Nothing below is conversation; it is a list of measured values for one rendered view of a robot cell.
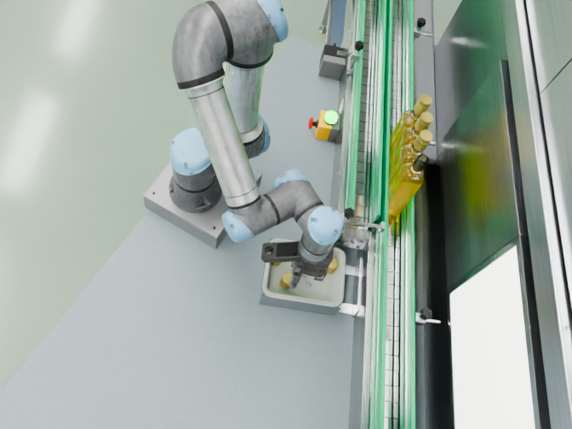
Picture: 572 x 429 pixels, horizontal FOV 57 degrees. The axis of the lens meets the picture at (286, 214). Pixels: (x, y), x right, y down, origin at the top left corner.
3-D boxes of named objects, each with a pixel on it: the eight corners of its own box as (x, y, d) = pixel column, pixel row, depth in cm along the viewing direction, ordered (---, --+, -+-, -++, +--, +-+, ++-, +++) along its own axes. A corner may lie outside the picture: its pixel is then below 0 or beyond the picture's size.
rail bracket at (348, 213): (375, 243, 148) (390, 223, 137) (317, 232, 147) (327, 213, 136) (375, 233, 150) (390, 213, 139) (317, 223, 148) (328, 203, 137)
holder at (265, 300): (352, 318, 152) (360, 311, 145) (258, 304, 149) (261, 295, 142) (356, 263, 159) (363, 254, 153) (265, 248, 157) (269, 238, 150)
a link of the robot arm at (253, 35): (203, 145, 148) (197, -13, 99) (250, 126, 153) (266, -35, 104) (224, 180, 144) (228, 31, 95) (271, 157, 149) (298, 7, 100)
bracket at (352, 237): (362, 251, 154) (368, 242, 148) (330, 246, 154) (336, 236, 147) (363, 240, 156) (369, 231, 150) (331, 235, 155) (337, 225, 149)
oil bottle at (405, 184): (398, 216, 154) (426, 180, 135) (380, 213, 153) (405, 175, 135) (398, 200, 157) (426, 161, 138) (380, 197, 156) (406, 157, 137)
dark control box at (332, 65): (339, 81, 191) (345, 65, 184) (317, 77, 190) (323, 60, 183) (340, 64, 195) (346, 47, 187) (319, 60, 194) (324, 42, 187)
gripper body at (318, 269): (321, 283, 136) (332, 266, 125) (288, 277, 135) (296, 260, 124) (324, 256, 139) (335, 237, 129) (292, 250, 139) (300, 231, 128)
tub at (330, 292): (335, 316, 151) (343, 307, 143) (258, 304, 149) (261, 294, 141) (339, 260, 159) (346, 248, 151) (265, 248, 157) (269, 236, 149)
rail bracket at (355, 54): (352, 77, 176) (363, 48, 164) (330, 73, 175) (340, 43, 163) (352, 68, 178) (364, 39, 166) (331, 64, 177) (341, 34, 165)
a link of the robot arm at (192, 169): (164, 163, 144) (159, 135, 132) (208, 145, 149) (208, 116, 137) (184, 198, 141) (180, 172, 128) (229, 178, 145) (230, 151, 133)
